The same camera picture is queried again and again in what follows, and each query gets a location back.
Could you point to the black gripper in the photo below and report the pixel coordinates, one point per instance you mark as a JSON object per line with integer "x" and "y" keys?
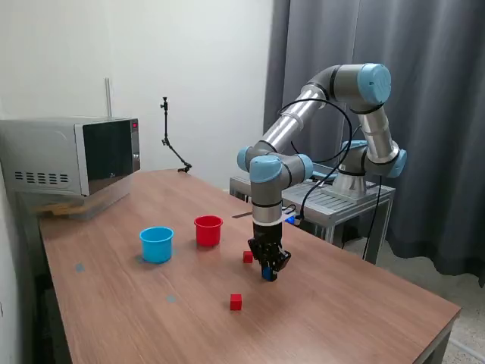
{"x": 267, "y": 235}

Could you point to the blue cube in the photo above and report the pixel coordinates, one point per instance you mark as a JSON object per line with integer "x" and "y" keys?
{"x": 268, "y": 273}

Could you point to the red cube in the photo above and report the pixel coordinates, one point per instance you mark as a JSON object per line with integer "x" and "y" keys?
{"x": 246, "y": 258}
{"x": 235, "y": 302}

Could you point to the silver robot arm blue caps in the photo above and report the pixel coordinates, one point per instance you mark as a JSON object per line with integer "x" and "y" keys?
{"x": 284, "y": 125}

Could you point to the red plastic bin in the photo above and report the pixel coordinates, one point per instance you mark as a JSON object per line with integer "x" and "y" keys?
{"x": 207, "y": 233}

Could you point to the blue plastic bin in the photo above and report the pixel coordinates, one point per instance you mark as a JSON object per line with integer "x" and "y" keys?
{"x": 155, "y": 248}

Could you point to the black tape strip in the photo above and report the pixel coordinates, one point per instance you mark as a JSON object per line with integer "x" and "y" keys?
{"x": 242, "y": 215}

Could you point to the grey metal robot stand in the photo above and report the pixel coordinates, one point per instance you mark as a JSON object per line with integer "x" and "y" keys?
{"x": 341, "y": 204}

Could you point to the blue teach pendant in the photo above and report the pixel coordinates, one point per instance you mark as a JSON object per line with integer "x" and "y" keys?
{"x": 324, "y": 173}

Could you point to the blue tape piece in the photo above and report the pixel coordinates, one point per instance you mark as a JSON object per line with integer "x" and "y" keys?
{"x": 171, "y": 299}
{"x": 79, "y": 267}

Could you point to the grey curtain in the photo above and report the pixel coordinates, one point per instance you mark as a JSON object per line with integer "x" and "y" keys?
{"x": 447, "y": 151}

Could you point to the wooden block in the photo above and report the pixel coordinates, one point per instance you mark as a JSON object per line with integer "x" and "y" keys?
{"x": 53, "y": 210}

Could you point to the silver microwave oven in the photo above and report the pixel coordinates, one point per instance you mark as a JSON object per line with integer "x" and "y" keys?
{"x": 49, "y": 155}

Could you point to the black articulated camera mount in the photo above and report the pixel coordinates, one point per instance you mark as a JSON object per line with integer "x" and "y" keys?
{"x": 166, "y": 125}

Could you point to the white wall pipe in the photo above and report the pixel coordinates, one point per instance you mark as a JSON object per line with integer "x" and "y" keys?
{"x": 108, "y": 98}

